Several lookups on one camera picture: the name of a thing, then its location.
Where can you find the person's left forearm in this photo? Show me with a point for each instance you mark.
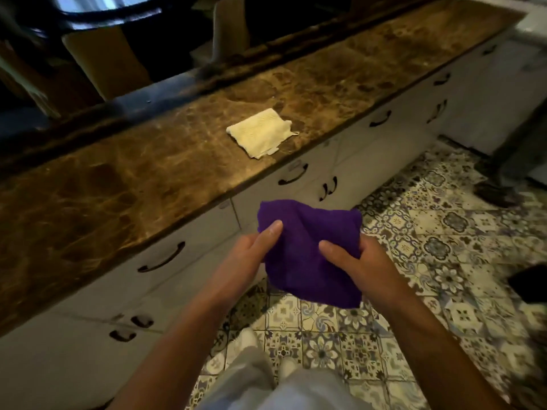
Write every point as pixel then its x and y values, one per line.
pixel 175 358

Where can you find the person's left thumb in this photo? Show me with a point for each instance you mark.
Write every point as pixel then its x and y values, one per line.
pixel 268 239

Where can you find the person's right forearm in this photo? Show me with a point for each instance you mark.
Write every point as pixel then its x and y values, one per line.
pixel 436 358

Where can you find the white shoe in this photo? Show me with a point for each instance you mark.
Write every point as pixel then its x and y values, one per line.
pixel 243 343
pixel 287 366

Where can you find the cream folded cloth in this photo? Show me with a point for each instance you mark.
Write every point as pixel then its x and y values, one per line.
pixel 258 132

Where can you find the tan chair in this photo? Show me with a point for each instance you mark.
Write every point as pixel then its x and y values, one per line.
pixel 107 59

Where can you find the black object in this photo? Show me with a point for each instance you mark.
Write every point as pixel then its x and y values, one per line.
pixel 530 282

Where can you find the person's right hand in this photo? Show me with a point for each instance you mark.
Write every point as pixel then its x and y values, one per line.
pixel 371 273

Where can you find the grey trousers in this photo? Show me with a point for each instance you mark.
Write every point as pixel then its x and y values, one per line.
pixel 282 390

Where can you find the white kitchen cabinet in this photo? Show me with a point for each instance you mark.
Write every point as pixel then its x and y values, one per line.
pixel 384 157

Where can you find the purple cloth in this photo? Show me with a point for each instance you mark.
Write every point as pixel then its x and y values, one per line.
pixel 305 251

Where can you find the glass table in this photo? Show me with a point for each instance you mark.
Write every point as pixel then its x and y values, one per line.
pixel 107 8

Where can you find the person's left hand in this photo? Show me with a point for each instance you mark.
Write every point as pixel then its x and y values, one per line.
pixel 239 264

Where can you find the person's right thumb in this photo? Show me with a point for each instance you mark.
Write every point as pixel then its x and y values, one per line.
pixel 339 255

